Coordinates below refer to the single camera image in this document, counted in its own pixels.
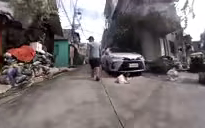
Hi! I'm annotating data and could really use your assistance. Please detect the person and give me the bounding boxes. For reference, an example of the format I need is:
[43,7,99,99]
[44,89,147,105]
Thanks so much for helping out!
[86,35,103,82]

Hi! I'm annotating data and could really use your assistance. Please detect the white car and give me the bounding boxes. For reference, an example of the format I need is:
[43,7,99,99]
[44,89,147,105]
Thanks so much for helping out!
[100,46,147,75]

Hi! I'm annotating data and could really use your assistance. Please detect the white bag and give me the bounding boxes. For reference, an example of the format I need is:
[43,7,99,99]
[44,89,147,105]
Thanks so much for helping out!
[114,73,131,85]
[165,67,181,82]

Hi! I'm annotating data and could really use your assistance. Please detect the utility pole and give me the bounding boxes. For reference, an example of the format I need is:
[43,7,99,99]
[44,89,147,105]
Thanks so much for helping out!
[69,0,83,66]

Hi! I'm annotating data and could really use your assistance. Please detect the grey concrete road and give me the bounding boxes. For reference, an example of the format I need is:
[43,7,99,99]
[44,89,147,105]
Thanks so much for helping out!
[0,63,205,128]

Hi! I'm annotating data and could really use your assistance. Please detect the grey concrete building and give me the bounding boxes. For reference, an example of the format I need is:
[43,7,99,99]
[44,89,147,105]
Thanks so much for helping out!
[101,0,185,66]

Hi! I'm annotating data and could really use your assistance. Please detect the pile of rubbish bags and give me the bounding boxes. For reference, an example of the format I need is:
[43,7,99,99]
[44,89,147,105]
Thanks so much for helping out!
[0,44,60,87]

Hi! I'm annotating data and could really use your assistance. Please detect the motorcycle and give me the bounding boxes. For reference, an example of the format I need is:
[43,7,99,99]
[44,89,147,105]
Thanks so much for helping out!
[188,51,205,74]

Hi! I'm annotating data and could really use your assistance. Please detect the overhead wires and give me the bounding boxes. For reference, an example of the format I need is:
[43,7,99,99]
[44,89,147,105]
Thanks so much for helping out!
[56,0,92,38]

